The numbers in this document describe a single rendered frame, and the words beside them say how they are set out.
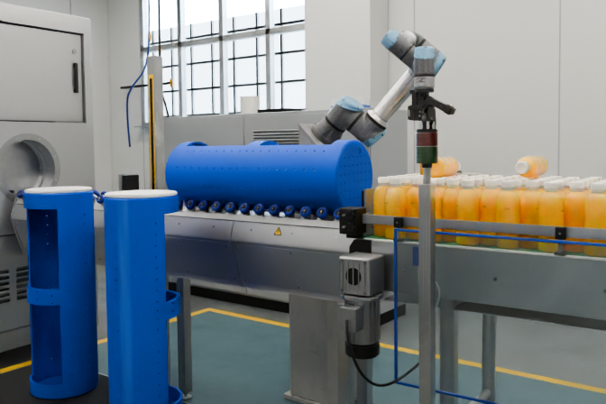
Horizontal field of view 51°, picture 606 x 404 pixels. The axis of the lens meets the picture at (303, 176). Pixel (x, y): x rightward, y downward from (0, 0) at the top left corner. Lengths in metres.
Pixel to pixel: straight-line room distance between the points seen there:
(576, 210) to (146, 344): 1.58
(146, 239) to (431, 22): 3.53
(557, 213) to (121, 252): 1.53
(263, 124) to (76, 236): 2.11
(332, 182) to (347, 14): 3.28
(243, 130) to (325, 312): 2.13
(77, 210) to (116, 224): 0.42
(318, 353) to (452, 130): 2.69
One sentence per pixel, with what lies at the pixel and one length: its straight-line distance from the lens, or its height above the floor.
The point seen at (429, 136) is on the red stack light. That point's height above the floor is 1.24.
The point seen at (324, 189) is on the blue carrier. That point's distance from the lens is 2.34.
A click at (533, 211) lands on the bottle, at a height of 1.01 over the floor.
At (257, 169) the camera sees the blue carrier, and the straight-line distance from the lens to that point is 2.51.
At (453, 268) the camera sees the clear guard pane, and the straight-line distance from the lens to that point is 2.00.
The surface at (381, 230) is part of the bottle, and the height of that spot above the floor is 0.92.
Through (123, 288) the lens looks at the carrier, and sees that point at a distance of 2.53.
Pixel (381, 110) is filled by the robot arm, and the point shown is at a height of 1.37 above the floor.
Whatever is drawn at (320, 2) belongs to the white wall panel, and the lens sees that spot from 5.64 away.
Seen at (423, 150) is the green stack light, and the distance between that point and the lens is 1.87.
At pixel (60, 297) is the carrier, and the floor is 0.59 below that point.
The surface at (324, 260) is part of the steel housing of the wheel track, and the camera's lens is 2.39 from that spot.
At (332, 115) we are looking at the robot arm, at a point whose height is 1.35.
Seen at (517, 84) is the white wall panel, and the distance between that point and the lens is 5.08.
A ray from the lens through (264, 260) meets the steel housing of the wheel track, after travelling 2.56.
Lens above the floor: 1.22
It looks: 3 degrees down
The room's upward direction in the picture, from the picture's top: 1 degrees counter-clockwise
